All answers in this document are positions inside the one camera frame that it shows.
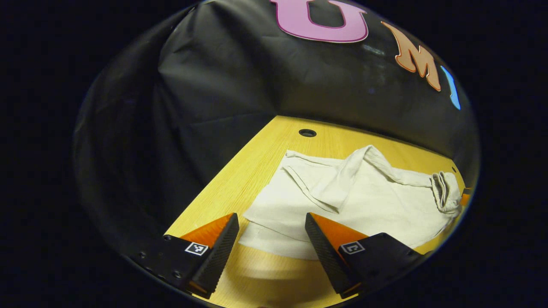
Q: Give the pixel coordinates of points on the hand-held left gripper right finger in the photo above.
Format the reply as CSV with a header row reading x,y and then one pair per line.
x,y
327,261

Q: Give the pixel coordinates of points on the white jeans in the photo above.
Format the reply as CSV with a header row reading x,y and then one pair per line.
x,y
376,205

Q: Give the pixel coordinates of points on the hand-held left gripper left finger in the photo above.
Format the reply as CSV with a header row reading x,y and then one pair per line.
x,y
218,261

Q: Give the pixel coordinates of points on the black backdrop cloth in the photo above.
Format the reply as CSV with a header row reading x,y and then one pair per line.
x,y
235,85

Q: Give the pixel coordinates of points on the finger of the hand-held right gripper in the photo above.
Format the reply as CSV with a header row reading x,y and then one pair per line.
x,y
466,197

